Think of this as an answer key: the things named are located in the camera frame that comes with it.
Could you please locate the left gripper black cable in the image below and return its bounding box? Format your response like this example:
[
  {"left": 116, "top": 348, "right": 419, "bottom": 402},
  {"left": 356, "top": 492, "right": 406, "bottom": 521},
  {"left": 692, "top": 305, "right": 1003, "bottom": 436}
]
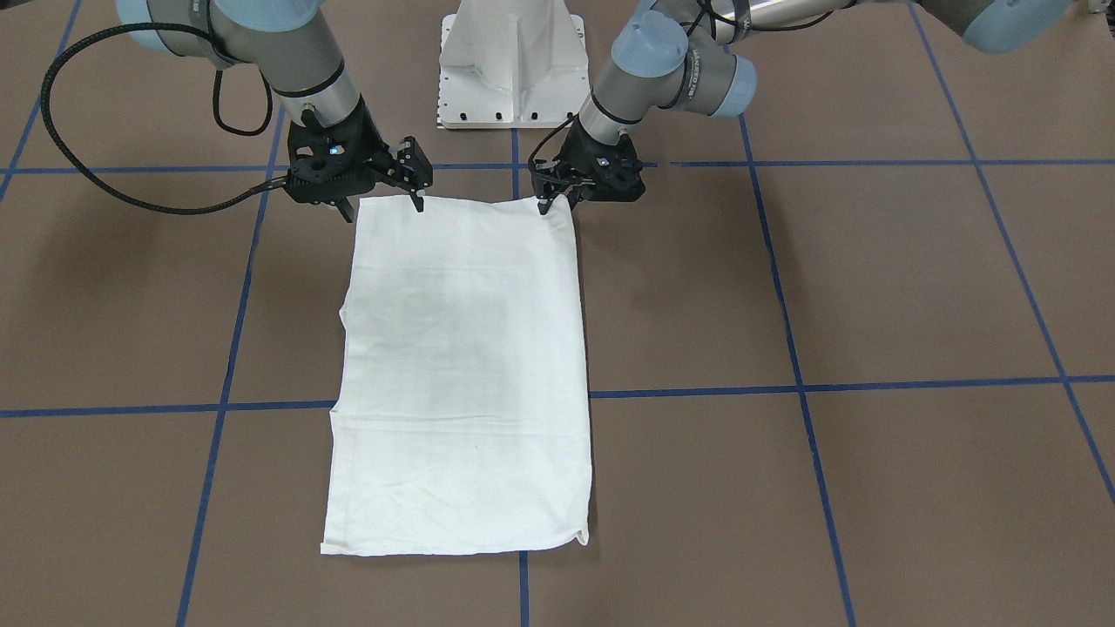
[{"left": 529, "top": 113, "right": 580, "bottom": 175}]

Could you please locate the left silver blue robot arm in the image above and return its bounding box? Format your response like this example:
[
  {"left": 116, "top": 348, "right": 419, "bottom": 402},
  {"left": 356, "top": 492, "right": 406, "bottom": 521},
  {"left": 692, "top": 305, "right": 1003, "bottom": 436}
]
[{"left": 529, "top": 1, "right": 854, "bottom": 214}]

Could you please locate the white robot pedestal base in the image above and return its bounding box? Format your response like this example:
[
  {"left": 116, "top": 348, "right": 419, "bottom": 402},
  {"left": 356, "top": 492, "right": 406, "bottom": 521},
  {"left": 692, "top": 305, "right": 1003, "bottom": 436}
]
[{"left": 436, "top": 1, "right": 590, "bottom": 131}]

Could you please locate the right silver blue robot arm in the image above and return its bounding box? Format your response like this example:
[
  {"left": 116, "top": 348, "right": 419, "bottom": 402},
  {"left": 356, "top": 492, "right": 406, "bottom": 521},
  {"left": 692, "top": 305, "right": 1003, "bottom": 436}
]
[{"left": 116, "top": 1, "right": 433, "bottom": 219}]

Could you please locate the white long-sleeve printed shirt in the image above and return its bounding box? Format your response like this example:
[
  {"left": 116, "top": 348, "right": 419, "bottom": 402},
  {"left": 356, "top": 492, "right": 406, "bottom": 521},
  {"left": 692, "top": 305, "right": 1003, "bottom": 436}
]
[{"left": 320, "top": 195, "right": 593, "bottom": 556}]

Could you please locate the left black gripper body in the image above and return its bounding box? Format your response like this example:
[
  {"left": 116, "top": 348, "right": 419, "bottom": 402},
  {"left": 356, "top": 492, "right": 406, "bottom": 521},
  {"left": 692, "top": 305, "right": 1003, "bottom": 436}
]
[{"left": 529, "top": 118, "right": 646, "bottom": 202}]

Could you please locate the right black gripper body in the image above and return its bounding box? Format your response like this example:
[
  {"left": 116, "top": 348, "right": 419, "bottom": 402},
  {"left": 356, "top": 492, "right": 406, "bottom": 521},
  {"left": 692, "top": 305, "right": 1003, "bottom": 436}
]
[{"left": 284, "top": 99, "right": 434, "bottom": 208}]

